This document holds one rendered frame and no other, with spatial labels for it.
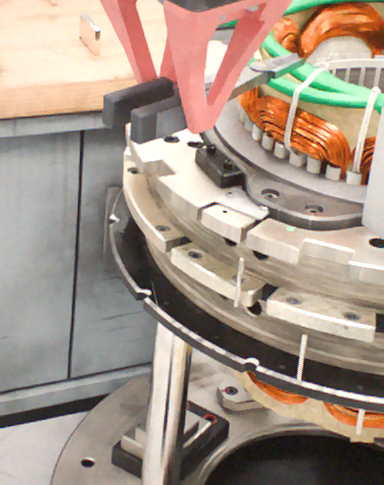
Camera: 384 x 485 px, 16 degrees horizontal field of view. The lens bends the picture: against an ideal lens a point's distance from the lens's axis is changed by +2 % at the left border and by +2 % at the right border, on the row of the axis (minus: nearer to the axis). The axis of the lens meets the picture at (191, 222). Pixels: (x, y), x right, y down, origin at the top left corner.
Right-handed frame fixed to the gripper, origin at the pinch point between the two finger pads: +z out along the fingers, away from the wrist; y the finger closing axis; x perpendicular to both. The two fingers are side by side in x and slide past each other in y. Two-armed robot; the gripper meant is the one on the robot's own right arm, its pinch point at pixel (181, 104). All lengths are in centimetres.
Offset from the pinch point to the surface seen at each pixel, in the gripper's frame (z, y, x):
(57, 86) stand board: 10.1, -21.8, 10.3
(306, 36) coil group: 3.7, -8.2, 18.7
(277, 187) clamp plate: 6.3, 1.2, 6.8
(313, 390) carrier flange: 14.7, 7.7, 4.0
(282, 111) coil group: 3.2, -1.0, 9.0
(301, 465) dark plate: 38.2, -6.2, 22.4
